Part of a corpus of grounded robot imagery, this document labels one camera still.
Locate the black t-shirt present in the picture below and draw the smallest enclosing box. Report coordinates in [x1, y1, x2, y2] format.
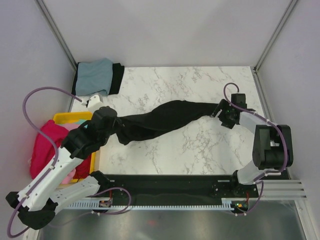
[71, 62, 125, 95]
[115, 100, 218, 145]

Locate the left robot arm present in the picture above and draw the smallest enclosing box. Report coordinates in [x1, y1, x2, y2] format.
[6, 106, 118, 230]

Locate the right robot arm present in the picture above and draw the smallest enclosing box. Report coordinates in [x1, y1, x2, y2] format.
[211, 93, 294, 197]

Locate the teal t-shirt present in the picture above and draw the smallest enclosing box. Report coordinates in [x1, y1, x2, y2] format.
[75, 119, 89, 128]

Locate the yellow plastic bin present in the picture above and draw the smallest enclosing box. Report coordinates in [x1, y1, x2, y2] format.
[53, 111, 96, 184]

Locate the red t-shirt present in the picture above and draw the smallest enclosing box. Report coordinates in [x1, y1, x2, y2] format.
[73, 155, 92, 180]

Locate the folded light blue t-shirt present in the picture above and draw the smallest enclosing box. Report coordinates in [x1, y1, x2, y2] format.
[75, 58, 113, 96]

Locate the folded black t-shirt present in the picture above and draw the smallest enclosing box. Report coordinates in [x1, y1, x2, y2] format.
[71, 62, 125, 95]

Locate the magenta t-shirt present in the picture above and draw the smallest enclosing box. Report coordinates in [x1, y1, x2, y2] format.
[29, 120, 69, 179]

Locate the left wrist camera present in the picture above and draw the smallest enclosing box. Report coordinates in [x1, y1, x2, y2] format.
[81, 93, 104, 113]

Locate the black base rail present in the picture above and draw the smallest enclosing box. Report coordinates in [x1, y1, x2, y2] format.
[99, 174, 259, 204]

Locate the white cable duct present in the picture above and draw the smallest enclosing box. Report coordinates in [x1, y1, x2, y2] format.
[65, 197, 234, 211]

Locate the right aluminium frame post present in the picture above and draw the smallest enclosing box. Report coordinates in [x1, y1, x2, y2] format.
[252, 0, 300, 74]

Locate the aluminium frame post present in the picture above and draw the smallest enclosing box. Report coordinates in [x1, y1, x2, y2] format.
[252, 0, 300, 74]
[35, 0, 77, 70]

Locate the left aluminium frame post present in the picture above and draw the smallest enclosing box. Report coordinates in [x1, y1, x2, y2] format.
[35, 0, 77, 70]

